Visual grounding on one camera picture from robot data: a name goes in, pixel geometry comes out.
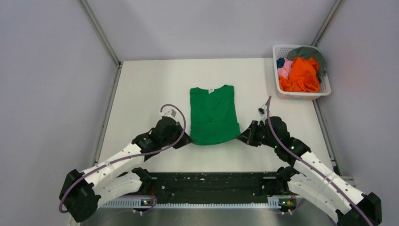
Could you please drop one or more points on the grey-green garment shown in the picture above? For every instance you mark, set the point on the grey-green garment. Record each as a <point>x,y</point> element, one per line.
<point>307,53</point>

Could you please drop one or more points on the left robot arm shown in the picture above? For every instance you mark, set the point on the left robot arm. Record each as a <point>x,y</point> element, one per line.
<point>84,192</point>

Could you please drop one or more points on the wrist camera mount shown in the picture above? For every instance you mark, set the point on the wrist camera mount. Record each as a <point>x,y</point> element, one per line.
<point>171,114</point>
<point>262,110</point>

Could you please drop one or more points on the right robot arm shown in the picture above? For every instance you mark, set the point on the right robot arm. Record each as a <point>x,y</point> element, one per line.
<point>309,178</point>

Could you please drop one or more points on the orange t-shirt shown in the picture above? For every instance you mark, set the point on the orange t-shirt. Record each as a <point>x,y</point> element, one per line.
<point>302,78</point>

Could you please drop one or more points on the dark blue garment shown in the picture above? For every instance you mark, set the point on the dark blue garment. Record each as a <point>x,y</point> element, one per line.
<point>280,62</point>

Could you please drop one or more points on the pink garment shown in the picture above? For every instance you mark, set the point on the pink garment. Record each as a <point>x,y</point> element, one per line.
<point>285,70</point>

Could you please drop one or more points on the right corner aluminium post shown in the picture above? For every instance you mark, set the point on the right corner aluminium post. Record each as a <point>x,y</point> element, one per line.
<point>327,22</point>

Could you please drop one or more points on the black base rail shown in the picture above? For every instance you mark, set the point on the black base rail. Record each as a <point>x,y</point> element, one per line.
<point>217,188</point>

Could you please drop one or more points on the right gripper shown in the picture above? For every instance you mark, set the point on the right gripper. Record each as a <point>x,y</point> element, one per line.
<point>248,136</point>

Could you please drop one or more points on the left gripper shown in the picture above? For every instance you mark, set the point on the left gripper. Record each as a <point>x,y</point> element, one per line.
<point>185,139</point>

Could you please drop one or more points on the white cable duct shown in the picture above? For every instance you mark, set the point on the white cable duct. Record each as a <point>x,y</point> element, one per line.
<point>142,203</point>

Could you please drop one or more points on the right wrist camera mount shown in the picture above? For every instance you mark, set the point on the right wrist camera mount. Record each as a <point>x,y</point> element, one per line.
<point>262,110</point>

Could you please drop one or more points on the left corner aluminium post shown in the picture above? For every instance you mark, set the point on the left corner aluminium post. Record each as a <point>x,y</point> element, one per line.
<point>99,31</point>

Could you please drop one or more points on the green t-shirt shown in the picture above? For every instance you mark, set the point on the green t-shirt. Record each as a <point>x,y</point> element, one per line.
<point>213,115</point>

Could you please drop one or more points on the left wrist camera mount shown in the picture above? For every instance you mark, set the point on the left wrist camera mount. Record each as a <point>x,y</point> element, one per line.
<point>171,114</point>

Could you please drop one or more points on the corner aluminium post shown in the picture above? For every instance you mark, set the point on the corner aluminium post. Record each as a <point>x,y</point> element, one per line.
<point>327,22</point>
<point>99,31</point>

